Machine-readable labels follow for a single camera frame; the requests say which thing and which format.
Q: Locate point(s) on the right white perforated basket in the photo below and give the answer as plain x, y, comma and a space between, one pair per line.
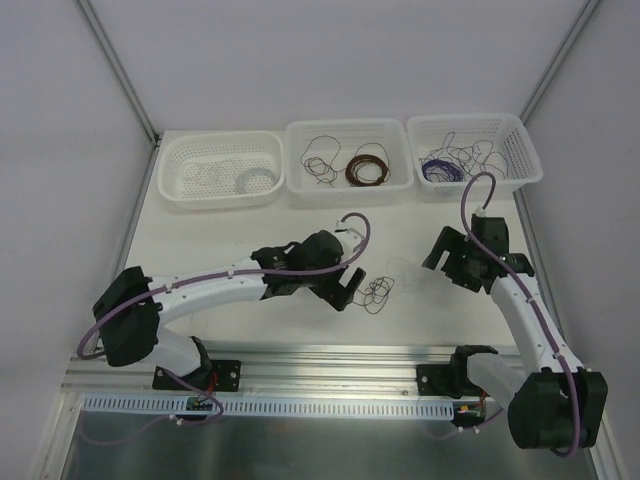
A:
448, 150

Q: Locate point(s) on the white perforated basket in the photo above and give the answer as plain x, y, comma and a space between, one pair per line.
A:
448, 150
220, 171
347, 163

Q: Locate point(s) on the left frame post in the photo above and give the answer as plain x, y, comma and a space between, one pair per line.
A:
98, 32

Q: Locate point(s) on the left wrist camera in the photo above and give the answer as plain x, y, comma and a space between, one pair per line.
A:
350, 240

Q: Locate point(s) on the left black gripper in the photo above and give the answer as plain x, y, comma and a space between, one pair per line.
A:
335, 288

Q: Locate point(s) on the right frame post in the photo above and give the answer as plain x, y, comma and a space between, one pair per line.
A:
585, 15

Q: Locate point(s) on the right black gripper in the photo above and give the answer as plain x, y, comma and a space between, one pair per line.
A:
451, 257

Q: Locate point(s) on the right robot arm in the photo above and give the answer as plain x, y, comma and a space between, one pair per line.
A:
554, 403

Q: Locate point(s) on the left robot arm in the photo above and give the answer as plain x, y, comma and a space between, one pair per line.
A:
132, 315

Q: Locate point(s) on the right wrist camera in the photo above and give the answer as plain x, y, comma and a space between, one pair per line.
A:
480, 212

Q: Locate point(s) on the left white perforated basket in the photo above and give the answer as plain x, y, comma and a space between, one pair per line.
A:
220, 171

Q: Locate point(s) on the white slotted cable duct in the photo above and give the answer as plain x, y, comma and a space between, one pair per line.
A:
281, 407

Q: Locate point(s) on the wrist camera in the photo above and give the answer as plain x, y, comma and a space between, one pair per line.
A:
350, 240
480, 212

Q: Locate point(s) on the frame post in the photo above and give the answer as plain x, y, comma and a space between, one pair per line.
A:
585, 15
98, 32

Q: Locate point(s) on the middle white perforated basket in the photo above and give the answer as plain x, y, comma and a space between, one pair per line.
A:
347, 163

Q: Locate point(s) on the aluminium mounting rail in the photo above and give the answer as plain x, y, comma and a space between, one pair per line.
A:
281, 370

